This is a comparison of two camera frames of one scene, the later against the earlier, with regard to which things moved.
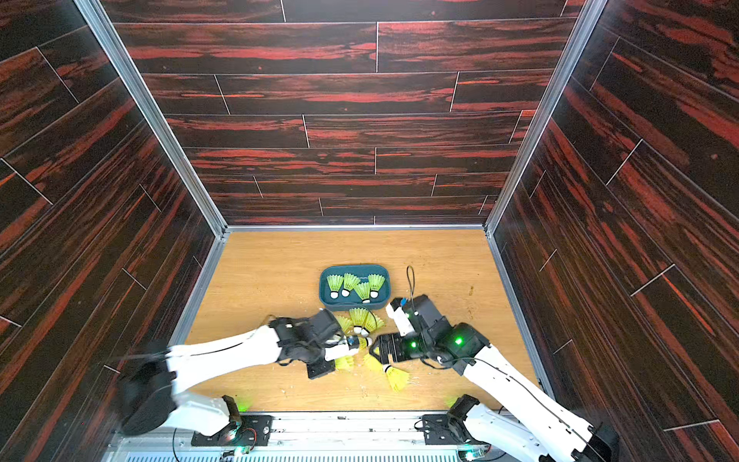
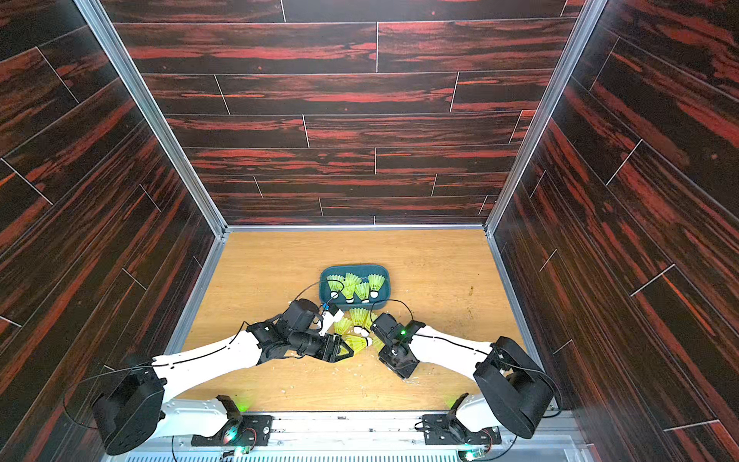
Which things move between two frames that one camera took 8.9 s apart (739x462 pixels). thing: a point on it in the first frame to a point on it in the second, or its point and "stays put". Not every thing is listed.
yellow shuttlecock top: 346,324 stays put
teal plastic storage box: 353,301 stays put
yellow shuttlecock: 344,363 to 348,289
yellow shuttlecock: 335,282 stays put
